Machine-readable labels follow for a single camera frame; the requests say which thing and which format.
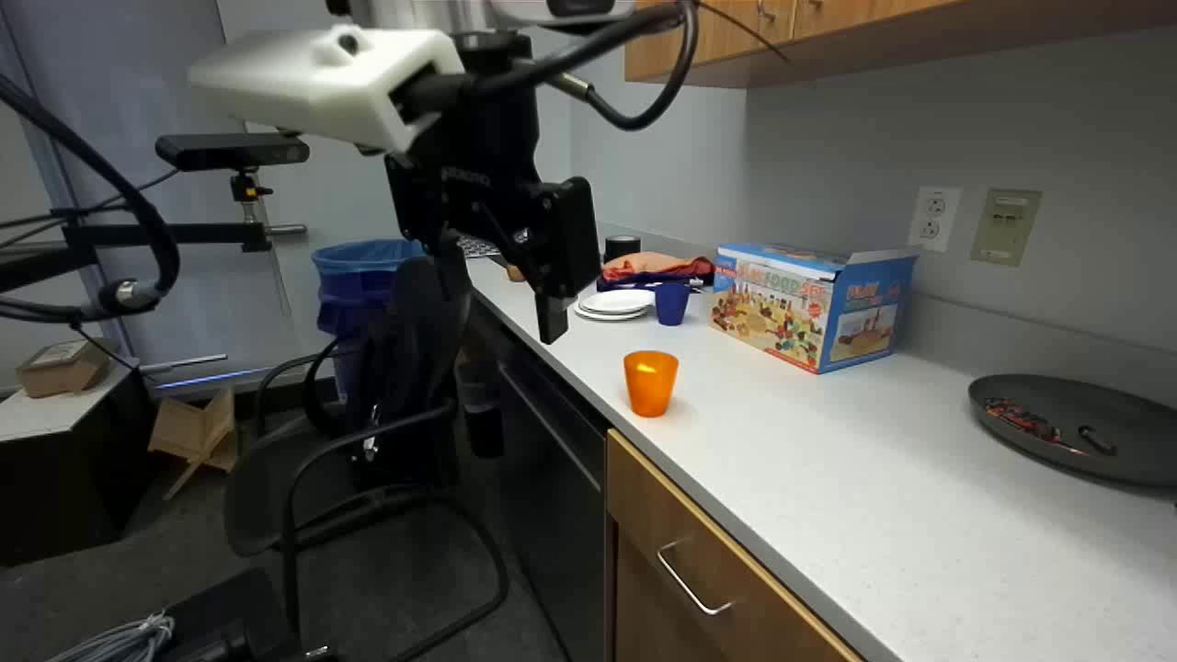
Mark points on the small cardboard box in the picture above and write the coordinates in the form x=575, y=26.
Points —
x=61, y=369

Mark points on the black desk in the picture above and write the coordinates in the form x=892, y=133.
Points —
x=61, y=480

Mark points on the orange plastic cup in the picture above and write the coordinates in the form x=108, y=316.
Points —
x=648, y=382

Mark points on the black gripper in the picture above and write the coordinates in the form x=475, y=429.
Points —
x=491, y=122

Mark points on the black flat object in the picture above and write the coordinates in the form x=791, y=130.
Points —
x=621, y=246

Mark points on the red cloth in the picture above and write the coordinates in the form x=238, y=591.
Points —
x=648, y=265

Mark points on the white plate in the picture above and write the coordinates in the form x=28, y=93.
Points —
x=607, y=316
x=616, y=300

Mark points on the black camera stand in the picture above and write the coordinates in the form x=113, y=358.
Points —
x=186, y=232

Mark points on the beige wall plate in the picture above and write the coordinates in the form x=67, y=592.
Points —
x=1005, y=224

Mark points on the black stereo camera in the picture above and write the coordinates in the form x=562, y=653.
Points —
x=233, y=147

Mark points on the colourful toy food box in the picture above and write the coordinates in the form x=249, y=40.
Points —
x=794, y=315

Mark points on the wooden cabinet door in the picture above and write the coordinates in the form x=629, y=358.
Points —
x=657, y=620

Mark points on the dark round tray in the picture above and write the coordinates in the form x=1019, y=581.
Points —
x=1079, y=429

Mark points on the white wall outlet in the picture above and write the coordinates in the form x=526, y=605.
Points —
x=934, y=217

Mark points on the dark grey dishwasher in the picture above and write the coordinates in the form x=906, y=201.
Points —
x=556, y=489

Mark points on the blue plastic cup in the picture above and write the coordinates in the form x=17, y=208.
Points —
x=672, y=301

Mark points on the black office chair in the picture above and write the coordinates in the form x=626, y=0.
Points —
x=406, y=407

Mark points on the open cardboard box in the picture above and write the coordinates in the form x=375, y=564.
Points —
x=191, y=429

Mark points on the wooden wall cabinet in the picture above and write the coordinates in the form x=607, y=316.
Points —
x=857, y=31

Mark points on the blue lined trash bin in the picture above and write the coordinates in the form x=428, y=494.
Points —
x=353, y=281

